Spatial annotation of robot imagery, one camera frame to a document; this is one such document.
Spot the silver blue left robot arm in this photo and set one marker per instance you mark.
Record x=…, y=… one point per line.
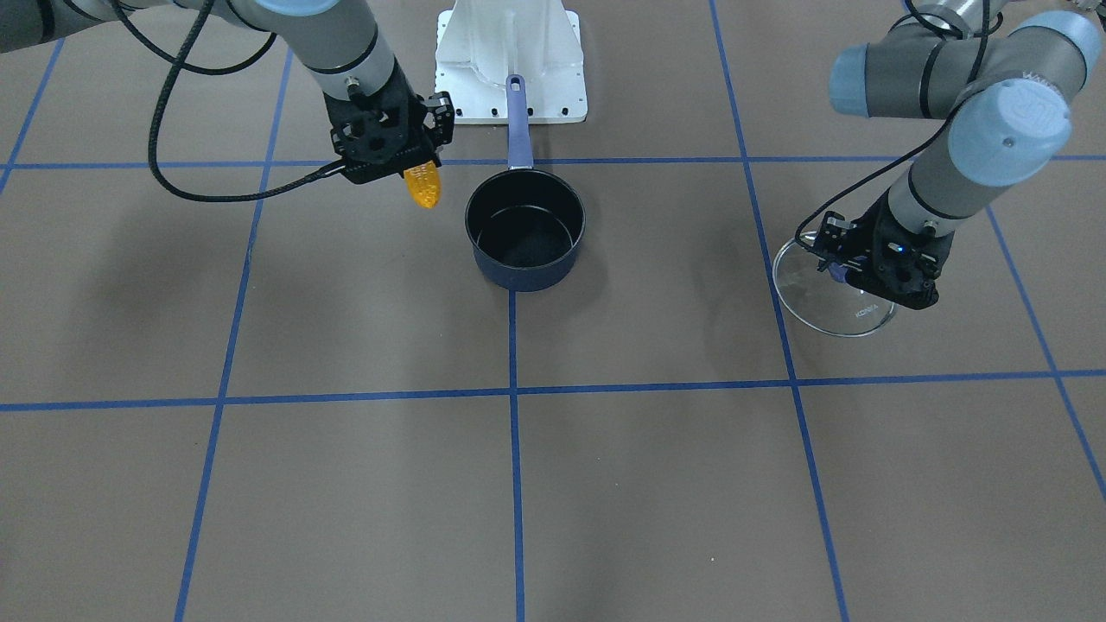
x=1005, y=106

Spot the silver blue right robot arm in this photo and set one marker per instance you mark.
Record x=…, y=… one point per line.
x=339, y=43

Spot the blue saucepan with handle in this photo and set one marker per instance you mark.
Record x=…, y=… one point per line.
x=525, y=225

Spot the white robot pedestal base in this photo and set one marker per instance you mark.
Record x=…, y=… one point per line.
x=481, y=43

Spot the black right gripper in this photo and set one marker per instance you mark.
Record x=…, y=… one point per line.
x=442, y=118

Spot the glass pot lid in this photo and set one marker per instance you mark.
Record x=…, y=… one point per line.
x=822, y=300

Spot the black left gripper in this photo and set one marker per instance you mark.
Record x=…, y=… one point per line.
x=874, y=226

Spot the yellow corn cob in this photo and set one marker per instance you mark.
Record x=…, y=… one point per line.
x=423, y=184

